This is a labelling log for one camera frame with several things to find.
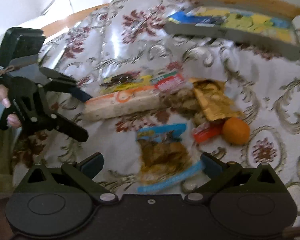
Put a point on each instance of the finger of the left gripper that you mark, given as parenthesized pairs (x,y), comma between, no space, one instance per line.
(69,128)
(58,82)

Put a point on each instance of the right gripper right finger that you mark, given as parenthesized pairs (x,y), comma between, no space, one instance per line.
(220,175)

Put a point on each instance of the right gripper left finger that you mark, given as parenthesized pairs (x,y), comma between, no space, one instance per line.
(81,176)

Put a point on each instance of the small red snack packet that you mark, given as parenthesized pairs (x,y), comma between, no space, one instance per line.
(205,132)

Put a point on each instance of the orange fruit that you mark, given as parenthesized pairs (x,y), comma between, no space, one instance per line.
(236,131)

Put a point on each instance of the blue chip snack bag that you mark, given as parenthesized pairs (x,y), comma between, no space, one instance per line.
(166,159)

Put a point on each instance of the yellow noodle packet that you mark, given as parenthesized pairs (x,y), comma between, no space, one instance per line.
(124,81)

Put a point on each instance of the golden torn snack bag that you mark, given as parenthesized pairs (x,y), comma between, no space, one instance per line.
(213,100)

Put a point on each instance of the clear bag of buns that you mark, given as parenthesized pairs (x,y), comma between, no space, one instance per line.
(178,94)

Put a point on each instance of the long white orange snack pack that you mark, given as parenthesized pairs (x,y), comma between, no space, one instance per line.
(121,103)

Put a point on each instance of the person's left hand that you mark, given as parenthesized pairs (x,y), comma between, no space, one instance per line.
(12,120)

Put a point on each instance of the floral white bedspread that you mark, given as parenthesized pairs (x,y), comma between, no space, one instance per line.
(239,103)

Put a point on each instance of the dark blue packet in tray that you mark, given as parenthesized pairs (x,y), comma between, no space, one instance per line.
(183,18)

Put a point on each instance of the grey shallow tray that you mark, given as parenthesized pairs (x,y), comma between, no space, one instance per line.
(250,26)

